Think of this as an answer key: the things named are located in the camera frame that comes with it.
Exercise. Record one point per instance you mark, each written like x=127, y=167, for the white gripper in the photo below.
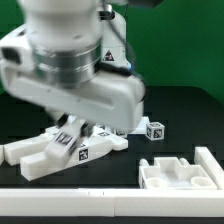
x=109, y=99

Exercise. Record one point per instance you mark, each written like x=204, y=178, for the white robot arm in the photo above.
x=54, y=60

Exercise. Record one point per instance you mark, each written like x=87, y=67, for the white L-shaped wall fence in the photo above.
x=121, y=202

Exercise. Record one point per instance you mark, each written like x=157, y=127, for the white marker base plate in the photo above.
x=141, y=128

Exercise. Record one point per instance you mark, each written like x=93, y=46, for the white marker cube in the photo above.
x=155, y=131
x=120, y=133

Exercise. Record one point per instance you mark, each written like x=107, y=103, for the white chair seat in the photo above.
x=171, y=173

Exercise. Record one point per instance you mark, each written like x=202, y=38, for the white chair back frame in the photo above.
x=34, y=163

